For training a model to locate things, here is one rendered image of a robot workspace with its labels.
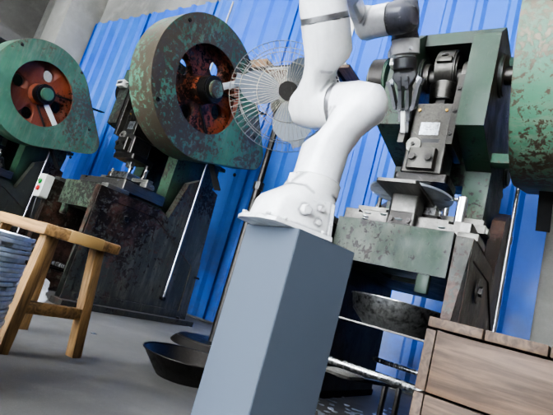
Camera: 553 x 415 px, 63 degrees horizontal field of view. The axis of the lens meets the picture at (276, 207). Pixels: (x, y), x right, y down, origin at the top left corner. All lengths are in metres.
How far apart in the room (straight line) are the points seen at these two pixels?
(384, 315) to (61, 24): 5.60
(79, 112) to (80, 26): 2.51
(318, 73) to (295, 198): 0.31
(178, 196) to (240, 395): 2.02
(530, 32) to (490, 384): 1.04
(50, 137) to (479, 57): 3.22
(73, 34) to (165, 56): 4.09
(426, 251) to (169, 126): 1.51
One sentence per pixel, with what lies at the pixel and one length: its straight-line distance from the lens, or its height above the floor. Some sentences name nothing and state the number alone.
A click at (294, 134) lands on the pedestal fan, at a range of 2.31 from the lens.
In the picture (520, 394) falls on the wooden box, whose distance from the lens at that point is 0.84.
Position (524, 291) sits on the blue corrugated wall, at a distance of 2.79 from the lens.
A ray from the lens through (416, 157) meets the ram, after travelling 1.73.
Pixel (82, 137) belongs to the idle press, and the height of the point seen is 1.17.
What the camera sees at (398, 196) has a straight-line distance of 1.61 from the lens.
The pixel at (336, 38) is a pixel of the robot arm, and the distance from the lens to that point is 1.05.
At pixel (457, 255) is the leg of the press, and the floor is 0.56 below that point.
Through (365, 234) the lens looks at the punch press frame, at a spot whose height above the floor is 0.59.
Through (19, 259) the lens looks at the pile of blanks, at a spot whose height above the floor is 0.24.
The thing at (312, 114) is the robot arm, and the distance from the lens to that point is 1.10.
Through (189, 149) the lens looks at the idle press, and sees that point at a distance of 2.54.
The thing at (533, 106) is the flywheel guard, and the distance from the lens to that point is 1.54.
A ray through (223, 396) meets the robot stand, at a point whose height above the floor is 0.09.
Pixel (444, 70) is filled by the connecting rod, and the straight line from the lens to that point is 1.93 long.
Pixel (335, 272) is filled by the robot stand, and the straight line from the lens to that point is 0.98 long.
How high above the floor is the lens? 0.30
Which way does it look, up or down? 11 degrees up
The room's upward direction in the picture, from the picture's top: 16 degrees clockwise
